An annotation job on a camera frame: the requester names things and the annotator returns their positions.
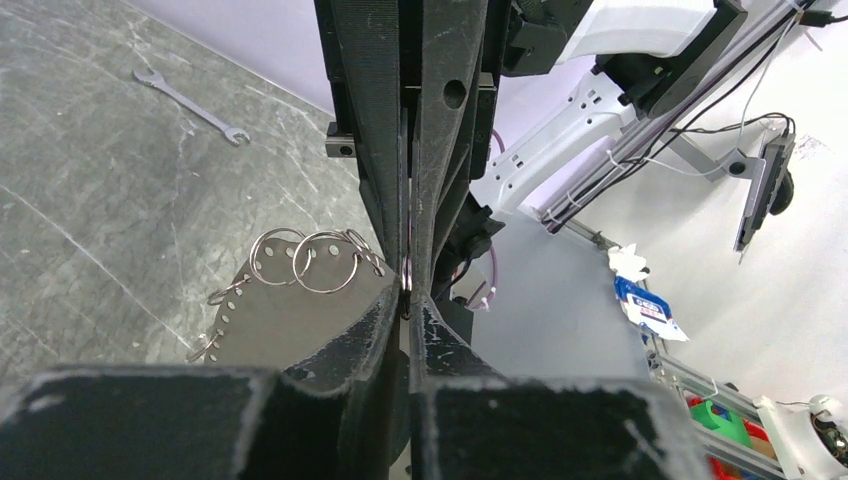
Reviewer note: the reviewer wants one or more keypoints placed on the aluminium rail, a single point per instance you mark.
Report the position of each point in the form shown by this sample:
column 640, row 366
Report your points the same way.
column 739, row 444

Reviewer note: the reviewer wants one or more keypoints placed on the blue white packet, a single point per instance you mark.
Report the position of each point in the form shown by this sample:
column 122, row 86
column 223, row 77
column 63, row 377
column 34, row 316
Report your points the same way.
column 641, row 306

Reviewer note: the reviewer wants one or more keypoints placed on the silver keyring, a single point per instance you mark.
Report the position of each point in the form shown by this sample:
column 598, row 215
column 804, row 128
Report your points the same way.
column 271, row 254
column 325, row 262

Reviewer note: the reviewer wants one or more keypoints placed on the black monitor on stand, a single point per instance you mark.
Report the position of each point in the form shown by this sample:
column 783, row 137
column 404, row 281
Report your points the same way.
column 766, row 173

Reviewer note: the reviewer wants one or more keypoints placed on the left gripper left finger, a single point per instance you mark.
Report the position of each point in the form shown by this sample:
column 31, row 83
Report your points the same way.
column 327, row 417

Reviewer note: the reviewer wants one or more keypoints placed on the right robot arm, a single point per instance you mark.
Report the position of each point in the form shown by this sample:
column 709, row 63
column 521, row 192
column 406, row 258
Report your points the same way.
column 414, row 87

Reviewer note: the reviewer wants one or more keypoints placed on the silver wrench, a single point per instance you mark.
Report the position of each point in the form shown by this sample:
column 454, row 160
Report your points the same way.
column 152, row 78

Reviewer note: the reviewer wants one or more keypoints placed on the dark perforated ring plate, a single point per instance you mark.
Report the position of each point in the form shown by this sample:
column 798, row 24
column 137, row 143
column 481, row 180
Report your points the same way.
column 260, row 325

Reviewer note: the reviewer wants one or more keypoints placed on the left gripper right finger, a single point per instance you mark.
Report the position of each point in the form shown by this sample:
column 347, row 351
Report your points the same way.
column 471, row 422

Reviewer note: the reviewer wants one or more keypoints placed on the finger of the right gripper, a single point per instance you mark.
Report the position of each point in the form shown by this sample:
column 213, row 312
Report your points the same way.
column 360, row 42
column 447, row 50

